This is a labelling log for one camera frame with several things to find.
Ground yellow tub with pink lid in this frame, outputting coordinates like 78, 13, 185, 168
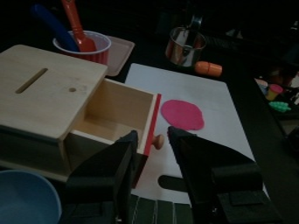
265, 83, 285, 102

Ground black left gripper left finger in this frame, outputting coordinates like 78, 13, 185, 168
64, 129, 140, 224

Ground orange plastic cylinder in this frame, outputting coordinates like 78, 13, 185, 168
193, 60, 222, 78

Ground orange plastic utensil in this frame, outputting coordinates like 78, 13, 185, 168
60, 0, 98, 53

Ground small steel pot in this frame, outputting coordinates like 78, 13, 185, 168
162, 15, 208, 68

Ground pink plastic tray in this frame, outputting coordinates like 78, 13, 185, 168
105, 35, 136, 77

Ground red plastic cup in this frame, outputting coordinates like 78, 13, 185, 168
50, 30, 113, 66

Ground wooden drawer with red front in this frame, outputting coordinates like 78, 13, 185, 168
64, 78, 165, 189

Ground white cutting mat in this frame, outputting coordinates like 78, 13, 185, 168
124, 62, 269, 205

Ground light blue bowl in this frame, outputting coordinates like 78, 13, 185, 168
0, 170, 62, 224

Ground green toy grapes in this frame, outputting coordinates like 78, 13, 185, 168
267, 101, 292, 114

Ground wooden box with slot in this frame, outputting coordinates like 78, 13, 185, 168
0, 44, 108, 183

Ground flat pink dough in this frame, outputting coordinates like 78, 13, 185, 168
160, 99, 205, 131

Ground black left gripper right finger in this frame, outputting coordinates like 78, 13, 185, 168
166, 125, 285, 224

